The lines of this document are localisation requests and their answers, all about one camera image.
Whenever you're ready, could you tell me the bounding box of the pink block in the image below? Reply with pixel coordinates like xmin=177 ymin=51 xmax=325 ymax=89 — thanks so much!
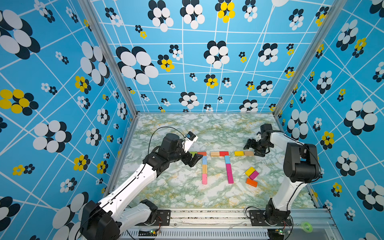
xmin=202 ymin=174 xmax=208 ymax=185

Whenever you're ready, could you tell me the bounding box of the yellow block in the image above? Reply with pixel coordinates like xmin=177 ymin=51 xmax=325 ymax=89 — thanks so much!
xmin=234 ymin=151 xmax=245 ymax=157
xmin=245 ymin=167 xmax=255 ymax=177

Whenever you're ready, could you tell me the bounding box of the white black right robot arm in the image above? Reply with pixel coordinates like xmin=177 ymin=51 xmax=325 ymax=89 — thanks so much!
xmin=244 ymin=124 xmax=321 ymax=226

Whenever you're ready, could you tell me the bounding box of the green tape roll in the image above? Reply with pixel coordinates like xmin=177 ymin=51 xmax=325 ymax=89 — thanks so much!
xmin=301 ymin=222 xmax=313 ymax=233

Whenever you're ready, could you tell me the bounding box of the red block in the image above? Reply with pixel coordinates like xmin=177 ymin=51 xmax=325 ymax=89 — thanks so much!
xmin=219 ymin=151 xmax=229 ymax=157

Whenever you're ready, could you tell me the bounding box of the aluminium frame post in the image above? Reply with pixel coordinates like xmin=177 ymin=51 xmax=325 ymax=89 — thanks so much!
xmin=79 ymin=0 xmax=138 ymax=118
xmin=273 ymin=0 xmax=347 ymax=119

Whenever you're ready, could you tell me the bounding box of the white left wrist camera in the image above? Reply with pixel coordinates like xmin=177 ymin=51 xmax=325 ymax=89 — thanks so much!
xmin=183 ymin=131 xmax=198 ymax=153

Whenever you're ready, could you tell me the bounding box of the aluminium frame post right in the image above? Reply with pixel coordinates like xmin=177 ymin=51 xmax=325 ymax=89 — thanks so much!
xmin=273 ymin=0 xmax=347 ymax=119

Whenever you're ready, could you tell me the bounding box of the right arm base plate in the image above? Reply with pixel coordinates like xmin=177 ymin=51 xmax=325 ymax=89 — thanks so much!
xmin=249 ymin=210 xmax=293 ymax=228

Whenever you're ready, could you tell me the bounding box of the aluminium frame post left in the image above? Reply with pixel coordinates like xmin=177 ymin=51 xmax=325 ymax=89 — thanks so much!
xmin=79 ymin=0 xmax=138 ymax=118

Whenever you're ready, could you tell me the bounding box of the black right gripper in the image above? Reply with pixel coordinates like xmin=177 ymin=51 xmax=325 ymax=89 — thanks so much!
xmin=243 ymin=139 xmax=271 ymax=157

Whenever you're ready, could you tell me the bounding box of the orange block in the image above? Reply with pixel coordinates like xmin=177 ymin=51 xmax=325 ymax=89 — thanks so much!
xmin=246 ymin=178 xmax=258 ymax=188

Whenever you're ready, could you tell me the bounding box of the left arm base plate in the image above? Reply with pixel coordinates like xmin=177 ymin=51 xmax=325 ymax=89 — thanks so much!
xmin=136 ymin=210 xmax=171 ymax=227

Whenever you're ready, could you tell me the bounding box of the small light blue block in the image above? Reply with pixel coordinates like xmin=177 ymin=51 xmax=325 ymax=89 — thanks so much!
xmin=225 ymin=156 xmax=231 ymax=164

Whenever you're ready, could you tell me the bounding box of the magenta block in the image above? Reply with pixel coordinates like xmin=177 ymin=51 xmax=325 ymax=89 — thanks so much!
xmin=226 ymin=164 xmax=232 ymax=175
xmin=249 ymin=171 xmax=259 ymax=181
xmin=227 ymin=173 xmax=234 ymax=184

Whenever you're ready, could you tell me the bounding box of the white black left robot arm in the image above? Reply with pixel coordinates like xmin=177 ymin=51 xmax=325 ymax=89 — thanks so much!
xmin=78 ymin=132 xmax=203 ymax=240

